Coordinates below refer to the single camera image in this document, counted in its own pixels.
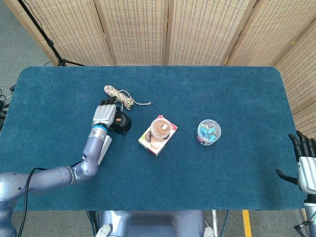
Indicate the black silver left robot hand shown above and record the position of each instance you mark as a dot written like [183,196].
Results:
[105,113]

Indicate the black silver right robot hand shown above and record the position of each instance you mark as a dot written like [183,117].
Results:
[307,170]

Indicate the purple left robot arm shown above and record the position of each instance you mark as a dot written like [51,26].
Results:
[61,175]

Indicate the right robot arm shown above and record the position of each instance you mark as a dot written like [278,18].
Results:
[310,214]

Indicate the white box with black print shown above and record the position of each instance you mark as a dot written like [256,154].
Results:
[105,148]

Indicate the colourful cardboard carton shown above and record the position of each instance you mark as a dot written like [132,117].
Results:
[150,144]

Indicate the clear jar with brown contents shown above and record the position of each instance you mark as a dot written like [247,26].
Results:
[161,128]

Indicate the yellow floor tape strip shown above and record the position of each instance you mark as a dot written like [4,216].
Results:
[247,223]

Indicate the black tripod stand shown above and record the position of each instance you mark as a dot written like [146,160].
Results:
[50,44]

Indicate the woven rattan folding screen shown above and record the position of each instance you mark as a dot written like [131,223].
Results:
[138,29]

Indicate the blue carpet table cover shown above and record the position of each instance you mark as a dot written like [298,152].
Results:
[185,177]

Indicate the clear jar of binder clips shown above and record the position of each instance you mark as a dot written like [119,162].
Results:
[209,132]

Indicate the purple robot torso base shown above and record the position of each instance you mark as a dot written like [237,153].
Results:
[153,223]

